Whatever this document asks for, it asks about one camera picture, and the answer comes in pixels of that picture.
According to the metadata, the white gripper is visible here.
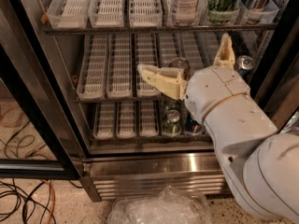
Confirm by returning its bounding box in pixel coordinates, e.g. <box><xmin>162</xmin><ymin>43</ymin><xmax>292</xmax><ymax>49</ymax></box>
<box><xmin>137</xmin><ymin>33</ymin><xmax>249</xmax><ymax>124</ymax></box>

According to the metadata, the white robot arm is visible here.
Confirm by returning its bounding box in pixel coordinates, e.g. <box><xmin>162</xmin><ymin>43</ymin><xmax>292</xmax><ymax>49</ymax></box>
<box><xmin>137</xmin><ymin>34</ymin><xmax>299</xmax><ymax>224</ymax></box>

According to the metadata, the green can rear bottom shelf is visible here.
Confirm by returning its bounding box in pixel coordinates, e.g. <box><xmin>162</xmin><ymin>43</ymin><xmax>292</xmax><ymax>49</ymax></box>
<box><xmin>163</xmin><ymin>100</ymin><xmax>179</xmax><ymax>114</ymax></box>

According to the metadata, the blue silver can middle shelf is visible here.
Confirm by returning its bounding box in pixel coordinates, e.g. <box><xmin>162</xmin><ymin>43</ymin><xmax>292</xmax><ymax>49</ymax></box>
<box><xmin>234</xmin><ymin>55</ymin><xmax>254</xmax><ymax>77</ymax></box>

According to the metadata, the blue can bottom shelf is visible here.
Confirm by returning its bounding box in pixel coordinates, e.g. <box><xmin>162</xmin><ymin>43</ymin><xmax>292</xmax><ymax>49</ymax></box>
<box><xmin>185</xmin><ymin>113</ymin><xmax>204</xmax><ymax>135</ymax></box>

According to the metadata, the green can front bottom shelf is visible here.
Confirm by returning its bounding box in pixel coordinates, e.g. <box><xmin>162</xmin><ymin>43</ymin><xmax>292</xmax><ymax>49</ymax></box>
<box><xmin>163</xmin><ymin>109</ymin><xmax>181</xmax><ymax>136</ymax></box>

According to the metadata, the green drink can top shelf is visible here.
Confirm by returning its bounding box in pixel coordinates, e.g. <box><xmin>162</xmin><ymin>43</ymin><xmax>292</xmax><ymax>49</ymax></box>
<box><xmin>207</xmin><ymin>0</ymin><xmax>237</xmax><ymax>24</ymax></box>

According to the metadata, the stainless steel fridge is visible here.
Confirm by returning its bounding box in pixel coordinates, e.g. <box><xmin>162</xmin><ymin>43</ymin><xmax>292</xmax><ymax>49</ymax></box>
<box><xmin>12</xmin><ymin>0</ymin><xmax>299</xmax><ymax>203</ymax></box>

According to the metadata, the open glass fridge door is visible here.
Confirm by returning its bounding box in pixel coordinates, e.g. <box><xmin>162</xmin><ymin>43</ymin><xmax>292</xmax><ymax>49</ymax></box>
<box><xmin>0</xmin><ymin>0</ymin><xmax>87</xmax><ymax>180</ymax></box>

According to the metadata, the copper gold can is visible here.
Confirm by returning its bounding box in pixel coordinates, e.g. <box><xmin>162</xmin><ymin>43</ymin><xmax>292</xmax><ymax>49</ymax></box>
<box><xmin>169</xmin><ymin>57</ymin><xmax>191</xmax><ymax>80</ymax></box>

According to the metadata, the clear plastic bag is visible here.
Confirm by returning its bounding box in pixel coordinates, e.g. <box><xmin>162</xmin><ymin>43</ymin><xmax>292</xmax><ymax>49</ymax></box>
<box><xmin>107</xmin><ymin>186</ymin><xmax>212</xmax><ymax>224</ymax></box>

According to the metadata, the top wire shelf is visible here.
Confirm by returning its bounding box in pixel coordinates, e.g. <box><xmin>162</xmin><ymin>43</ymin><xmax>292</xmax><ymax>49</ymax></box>
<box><xmin>43</xmin><ymin>24</ymin><xmax>278</xmax><ymax>35</ymax></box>

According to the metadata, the wire shelf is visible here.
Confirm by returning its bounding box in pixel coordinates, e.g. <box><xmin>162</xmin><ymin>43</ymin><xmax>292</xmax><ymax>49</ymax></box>
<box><xmin>91</xmin><ymin>134</ymin><xmax>211</xmax><ymax>144</ymax></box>
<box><xmin>75</xmin><ymin>94</ymin><xmax>175</xmax><ymax>104</ymax></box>
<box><xmin>43</xmin><ymin>24</ymin><xmax>278</xmax><ymax>35</ymax></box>

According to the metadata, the middle wire shelf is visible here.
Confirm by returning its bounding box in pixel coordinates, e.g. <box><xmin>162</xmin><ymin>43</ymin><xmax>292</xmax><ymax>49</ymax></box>
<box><xmin>75</xmin><ymin>94</ymin><xmax>175</xmax><ymax>104</ymax></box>

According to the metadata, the bottom wire shelf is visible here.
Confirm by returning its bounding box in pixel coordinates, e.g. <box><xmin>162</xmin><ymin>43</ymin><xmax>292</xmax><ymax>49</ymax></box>
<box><xmin>91</xmin><ymin>134</ymin><xmax>211</xmax><ymax>144</ymax></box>

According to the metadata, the orange cable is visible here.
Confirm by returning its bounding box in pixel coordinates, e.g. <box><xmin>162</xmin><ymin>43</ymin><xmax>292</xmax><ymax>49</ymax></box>
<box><xmin>40</xmin><ymin>179</ymin><xmax>57</xmax><ymax>224</ymax></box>

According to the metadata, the black cable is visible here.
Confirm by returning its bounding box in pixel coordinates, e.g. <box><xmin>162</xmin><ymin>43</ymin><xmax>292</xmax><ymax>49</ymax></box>
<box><xmin>0</xmin><ymin>178</ymin><xmax>57</xmax><ymax>224</ymax></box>

